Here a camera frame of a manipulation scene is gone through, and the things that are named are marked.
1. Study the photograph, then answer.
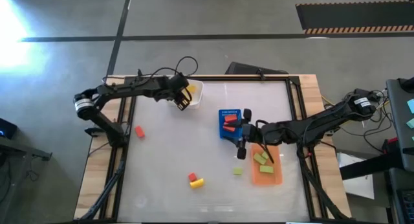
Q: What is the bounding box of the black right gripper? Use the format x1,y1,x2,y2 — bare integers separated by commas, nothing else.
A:
223,109,259,160

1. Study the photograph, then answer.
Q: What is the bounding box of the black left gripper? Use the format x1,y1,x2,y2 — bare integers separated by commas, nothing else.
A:
154,74,193,111

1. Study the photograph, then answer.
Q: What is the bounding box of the white plastic bin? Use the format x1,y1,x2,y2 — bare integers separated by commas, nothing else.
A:
167,78,204,110

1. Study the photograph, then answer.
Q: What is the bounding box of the blue plastic basket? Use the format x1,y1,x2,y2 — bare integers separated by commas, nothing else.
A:
218,108,243,140

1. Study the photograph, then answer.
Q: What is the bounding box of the orange plastic tray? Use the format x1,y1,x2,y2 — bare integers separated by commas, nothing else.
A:
250,142,284,187

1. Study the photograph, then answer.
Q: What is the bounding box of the black equipment case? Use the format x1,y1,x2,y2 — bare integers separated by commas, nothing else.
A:
224,61,289,76

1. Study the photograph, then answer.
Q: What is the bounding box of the yellow cylinder block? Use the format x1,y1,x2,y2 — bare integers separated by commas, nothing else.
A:
190,177,205,190

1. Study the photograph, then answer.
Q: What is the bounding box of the white paper sheet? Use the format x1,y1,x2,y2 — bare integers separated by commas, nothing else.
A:
336,151,376,201

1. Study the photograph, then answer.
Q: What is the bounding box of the black desk leg bar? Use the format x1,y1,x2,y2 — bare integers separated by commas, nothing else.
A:
339,151,405,181

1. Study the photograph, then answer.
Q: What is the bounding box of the dark grey side desk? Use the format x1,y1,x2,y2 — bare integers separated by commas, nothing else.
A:
386,77,414,172

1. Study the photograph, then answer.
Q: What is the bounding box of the black hazard-striped floor mat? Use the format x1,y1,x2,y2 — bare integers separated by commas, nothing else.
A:
295,0,414,35

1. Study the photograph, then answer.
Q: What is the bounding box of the black desk foot bar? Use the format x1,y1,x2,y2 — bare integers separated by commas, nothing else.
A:
0,136,52,162

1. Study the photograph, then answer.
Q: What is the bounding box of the black box with blue light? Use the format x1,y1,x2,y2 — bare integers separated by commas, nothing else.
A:
0,117,17,140

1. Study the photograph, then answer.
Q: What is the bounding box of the black keyboard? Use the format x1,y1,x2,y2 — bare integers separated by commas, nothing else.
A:
396,188,414,224

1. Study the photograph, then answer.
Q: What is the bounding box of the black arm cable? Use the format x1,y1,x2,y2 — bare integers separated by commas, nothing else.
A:
102,56,199,85

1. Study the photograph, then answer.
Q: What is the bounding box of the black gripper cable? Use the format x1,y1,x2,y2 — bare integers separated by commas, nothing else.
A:
255,119,276,164

